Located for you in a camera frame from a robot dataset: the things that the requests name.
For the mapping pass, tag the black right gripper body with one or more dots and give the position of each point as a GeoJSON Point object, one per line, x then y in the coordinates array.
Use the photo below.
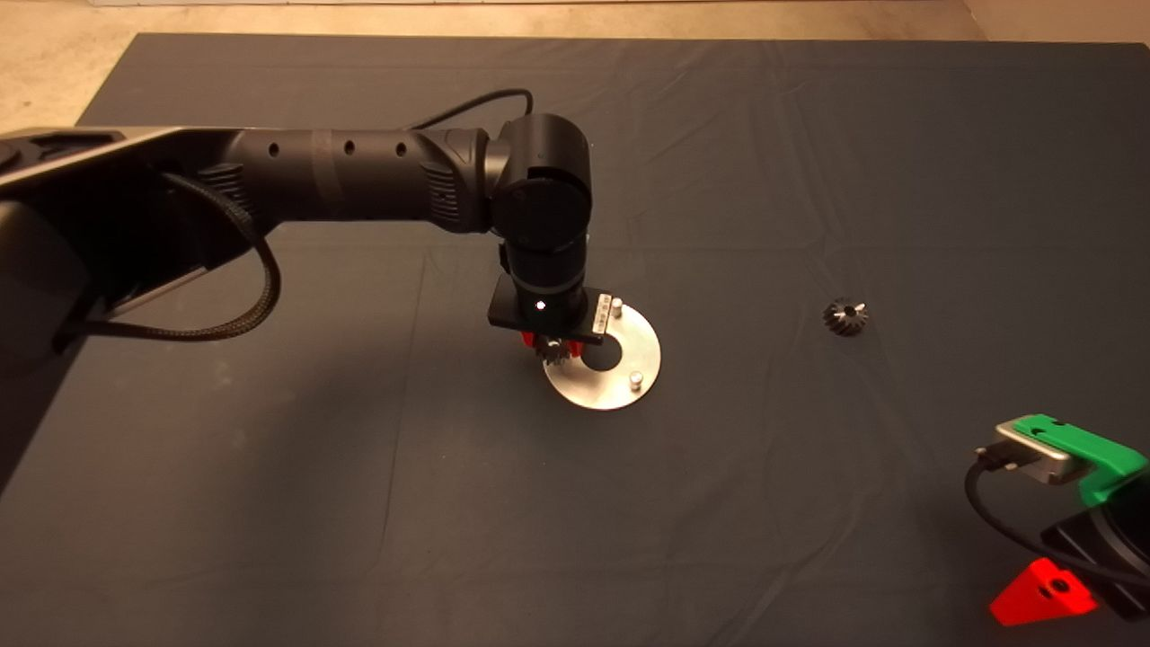
{"type": "Point", "coordinates": [1119, 541]}

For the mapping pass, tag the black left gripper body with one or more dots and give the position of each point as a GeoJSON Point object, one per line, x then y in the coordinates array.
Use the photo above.
{"type": "Point", "coordinates": [548, 316]}

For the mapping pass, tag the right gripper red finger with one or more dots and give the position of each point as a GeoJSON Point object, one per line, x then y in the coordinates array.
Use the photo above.
{"type": "Point", "coordinates": [1037, 598]}

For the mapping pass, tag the steel spur gear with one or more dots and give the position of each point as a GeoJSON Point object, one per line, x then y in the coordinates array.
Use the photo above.
{"type": "Point", "coordinates": [555, 350]}

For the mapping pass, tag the round metal carrier plate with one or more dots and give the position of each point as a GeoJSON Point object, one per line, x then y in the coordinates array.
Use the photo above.
{"type": "Point", "coordinates": [615, 391]}

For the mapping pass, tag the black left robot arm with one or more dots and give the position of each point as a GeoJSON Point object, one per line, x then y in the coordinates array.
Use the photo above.
{"type": "Point", "coordinates": [350, 175]}

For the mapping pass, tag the dark bevel gear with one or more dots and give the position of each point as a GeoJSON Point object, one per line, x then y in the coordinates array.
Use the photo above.
{"type": "Point", "coordinates": [844, 317]}

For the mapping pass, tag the dark grey table cloth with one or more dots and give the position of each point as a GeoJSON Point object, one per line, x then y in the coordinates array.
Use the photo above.
{"type": "Point", "coordinates": [809, 180]}

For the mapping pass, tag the right green camera mount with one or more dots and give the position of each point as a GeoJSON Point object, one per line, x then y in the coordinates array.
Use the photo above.
{"type": "Point", "coordinates": [1092, 451]}

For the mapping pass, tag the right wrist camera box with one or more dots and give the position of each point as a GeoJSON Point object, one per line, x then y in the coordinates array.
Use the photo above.
{"type": "Point", "coordinates": [1033, 451]}

